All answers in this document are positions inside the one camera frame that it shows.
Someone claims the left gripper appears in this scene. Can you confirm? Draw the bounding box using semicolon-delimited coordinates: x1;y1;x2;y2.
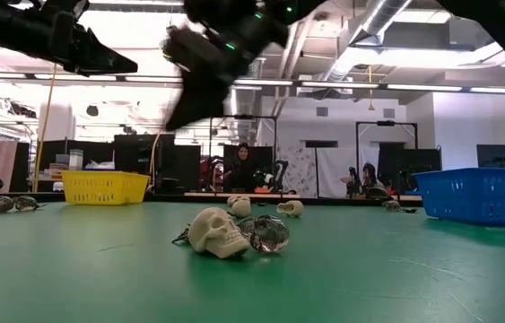
52;11;139;76

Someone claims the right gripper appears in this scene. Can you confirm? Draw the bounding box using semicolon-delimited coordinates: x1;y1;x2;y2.
161;17;290;132

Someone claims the red black equipment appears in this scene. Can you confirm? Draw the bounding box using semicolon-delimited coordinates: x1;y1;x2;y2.
201;155;226;194

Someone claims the black partition panel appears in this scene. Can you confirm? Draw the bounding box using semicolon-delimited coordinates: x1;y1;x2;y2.
39;139;116;180
113;134;203;195
377;143;442;195

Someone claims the person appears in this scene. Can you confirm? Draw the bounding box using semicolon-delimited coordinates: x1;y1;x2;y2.
222;142;258;195
360;161;392;199

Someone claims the clear plastic container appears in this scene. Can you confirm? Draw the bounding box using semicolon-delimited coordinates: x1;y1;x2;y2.
68;149;84;172

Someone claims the white plastic bag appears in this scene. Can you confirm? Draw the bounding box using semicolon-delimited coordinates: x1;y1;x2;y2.
84;160;116;171

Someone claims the yellow plastic basket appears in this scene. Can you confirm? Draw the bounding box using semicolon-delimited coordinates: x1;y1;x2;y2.
59;170;152;206

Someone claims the black T-shaped stand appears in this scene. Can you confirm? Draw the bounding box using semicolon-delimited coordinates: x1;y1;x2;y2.
304;139;339;198

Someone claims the white patterned sheet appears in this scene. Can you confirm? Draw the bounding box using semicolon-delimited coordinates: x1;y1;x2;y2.
278;145;381;198

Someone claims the grey ceiling air unit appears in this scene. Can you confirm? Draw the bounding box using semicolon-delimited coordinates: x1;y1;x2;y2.
384;17;475;51

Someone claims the blue plastic basket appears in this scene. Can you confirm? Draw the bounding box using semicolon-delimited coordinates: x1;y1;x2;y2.
414;167;505;227

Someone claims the black monitor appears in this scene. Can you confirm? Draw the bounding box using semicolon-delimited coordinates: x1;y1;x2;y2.
476;144;505;170

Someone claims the black frame stand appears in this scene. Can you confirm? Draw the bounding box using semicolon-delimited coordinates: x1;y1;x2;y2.
355;120;419;199
209;115;279;195

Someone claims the yellow hanging cord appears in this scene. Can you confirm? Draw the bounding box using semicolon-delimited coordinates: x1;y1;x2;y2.
367;65;377;112

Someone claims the black arched handle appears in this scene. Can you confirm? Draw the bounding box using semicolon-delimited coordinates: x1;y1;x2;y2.
365;185;391;201

